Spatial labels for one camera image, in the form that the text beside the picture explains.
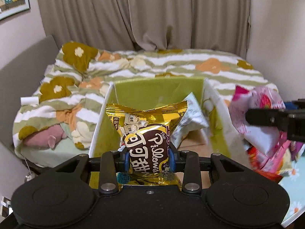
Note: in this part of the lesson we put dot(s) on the green cardboard box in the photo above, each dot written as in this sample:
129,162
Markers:
147,94

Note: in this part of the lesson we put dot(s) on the light blue daisy mat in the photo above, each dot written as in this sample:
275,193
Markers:
294,184

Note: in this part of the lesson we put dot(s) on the white tissue roll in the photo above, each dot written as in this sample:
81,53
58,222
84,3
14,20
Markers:
29,101

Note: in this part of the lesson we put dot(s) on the beige curtain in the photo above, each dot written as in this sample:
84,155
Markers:
149,24

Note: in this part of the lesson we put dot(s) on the floral striped duvet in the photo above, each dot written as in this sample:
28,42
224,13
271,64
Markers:
72,92

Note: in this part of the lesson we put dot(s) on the red snack bag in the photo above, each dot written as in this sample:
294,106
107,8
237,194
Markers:
262,167

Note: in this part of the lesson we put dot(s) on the gold pillows snack bag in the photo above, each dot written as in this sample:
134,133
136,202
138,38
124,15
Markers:
146,135

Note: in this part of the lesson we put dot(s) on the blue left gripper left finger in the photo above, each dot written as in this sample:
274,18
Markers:
127,161

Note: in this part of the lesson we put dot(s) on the white grey snack bag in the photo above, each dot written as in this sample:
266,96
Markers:
192,120

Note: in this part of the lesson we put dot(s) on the purple snack bag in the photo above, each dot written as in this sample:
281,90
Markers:
296,150

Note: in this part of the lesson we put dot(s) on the pink white snack bag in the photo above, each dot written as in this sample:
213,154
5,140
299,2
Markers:
279,150

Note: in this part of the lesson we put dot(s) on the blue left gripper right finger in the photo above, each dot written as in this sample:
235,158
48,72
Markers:
172,164

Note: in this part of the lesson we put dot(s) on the pink plush toy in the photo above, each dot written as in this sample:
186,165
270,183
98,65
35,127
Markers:
47,138

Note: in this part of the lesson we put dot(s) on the pink strawberry snack bag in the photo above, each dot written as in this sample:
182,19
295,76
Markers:
262,138

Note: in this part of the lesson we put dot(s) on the grey headboard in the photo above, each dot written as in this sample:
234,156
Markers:
20,78

